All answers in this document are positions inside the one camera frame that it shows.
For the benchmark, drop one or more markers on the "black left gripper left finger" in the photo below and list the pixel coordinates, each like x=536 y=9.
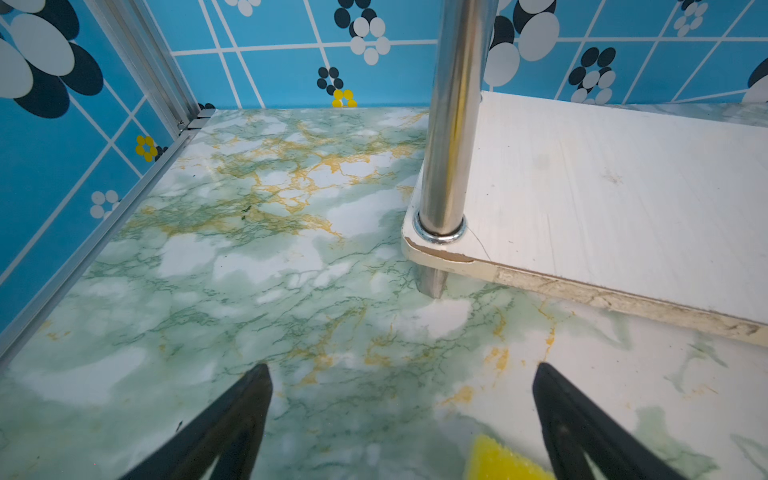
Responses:
x=224 y=439

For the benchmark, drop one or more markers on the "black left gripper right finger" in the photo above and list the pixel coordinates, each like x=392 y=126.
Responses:
x=578 y=435

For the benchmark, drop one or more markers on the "white two-tier shelf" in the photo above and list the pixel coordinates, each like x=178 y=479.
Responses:
x=652 y=215

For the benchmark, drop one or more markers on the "aluminium frame post left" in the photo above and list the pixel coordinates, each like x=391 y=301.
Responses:
x=135 y=35

